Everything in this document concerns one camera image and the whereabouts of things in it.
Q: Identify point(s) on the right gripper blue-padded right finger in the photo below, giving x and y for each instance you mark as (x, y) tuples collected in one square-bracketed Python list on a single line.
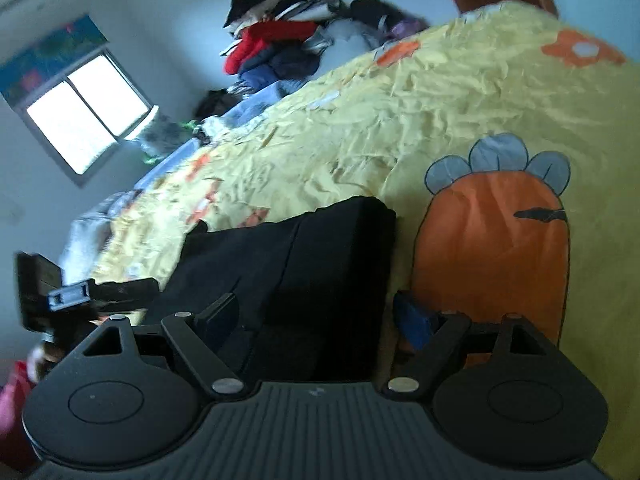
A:
[(500, 392)]

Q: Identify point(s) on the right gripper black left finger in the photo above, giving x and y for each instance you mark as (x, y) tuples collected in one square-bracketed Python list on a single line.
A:
[(126, 393)]

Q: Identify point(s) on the black pants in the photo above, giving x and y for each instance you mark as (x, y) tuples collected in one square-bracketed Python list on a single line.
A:
[(311, 291)]

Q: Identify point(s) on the grey white crumpled blanket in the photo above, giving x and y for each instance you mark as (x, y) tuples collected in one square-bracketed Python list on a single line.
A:
[(89, 234)]

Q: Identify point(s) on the yellow floral bed quilt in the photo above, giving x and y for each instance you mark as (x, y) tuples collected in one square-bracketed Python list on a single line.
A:
[(370, 129)]

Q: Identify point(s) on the blue bed sheet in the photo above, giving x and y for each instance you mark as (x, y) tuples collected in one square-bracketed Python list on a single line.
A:
[(168, 143)]

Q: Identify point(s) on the red puffy jacket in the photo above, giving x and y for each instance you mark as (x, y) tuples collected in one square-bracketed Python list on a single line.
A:
[(261, 35)]

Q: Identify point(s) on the navy blue jacket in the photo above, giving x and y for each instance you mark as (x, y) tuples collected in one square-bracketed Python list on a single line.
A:
[(272, 65)]

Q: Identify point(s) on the purple bag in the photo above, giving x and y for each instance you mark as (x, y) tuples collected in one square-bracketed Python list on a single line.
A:
[(408, 26)]

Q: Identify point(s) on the grey garment on pile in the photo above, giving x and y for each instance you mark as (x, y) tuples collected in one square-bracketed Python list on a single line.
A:
[(341, 41)]

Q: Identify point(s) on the white and striped folded clothes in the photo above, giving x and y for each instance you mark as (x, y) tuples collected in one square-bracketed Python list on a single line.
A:
[(289, 10)]

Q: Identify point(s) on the black backpack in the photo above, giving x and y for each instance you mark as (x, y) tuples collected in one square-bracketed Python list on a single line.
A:
[(375, 13)]

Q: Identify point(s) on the window with white frame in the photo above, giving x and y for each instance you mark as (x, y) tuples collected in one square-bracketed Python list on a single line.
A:
[(85, 114)]

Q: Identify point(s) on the black bag by wall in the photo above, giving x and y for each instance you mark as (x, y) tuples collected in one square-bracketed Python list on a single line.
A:
[(215, 103)]

